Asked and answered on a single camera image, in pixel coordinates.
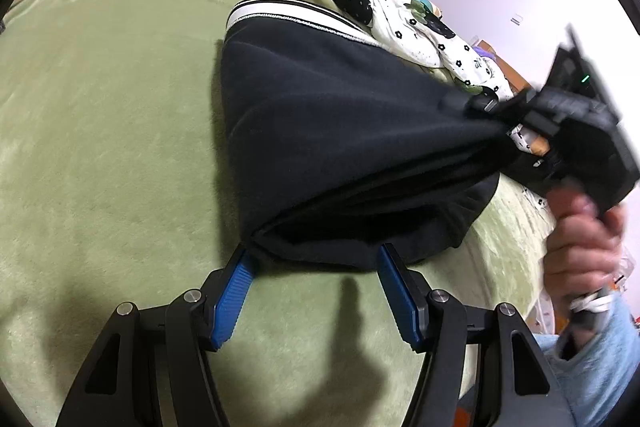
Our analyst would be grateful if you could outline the wooden bed frame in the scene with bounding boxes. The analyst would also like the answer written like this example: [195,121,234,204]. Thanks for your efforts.
[30,0,553,158]

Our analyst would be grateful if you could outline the white star-print basket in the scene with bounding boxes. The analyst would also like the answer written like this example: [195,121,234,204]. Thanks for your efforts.
[530,289,558,338]

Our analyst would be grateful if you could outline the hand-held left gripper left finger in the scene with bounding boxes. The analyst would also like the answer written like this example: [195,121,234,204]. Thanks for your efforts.
[55,247,258,427]

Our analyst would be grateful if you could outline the person's right forearm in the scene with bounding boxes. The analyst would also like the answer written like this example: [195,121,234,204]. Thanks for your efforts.
[530,292,640,427]

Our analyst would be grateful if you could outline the black pants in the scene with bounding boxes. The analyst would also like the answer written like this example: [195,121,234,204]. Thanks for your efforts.
[220,0,526,273]

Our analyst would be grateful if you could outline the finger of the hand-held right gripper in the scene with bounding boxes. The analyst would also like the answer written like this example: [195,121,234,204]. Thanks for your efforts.
[440,89,532,118]
[500,139,556,194]

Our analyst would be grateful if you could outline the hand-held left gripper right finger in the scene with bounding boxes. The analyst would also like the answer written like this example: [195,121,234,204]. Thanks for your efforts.
[376,244,561,427]

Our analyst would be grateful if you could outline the green plush bed sheet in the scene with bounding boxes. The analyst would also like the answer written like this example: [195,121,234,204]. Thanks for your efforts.
[0,0,558,427]

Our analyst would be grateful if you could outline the person's right hand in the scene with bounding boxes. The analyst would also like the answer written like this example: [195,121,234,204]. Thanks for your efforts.
[542,187,628,338]

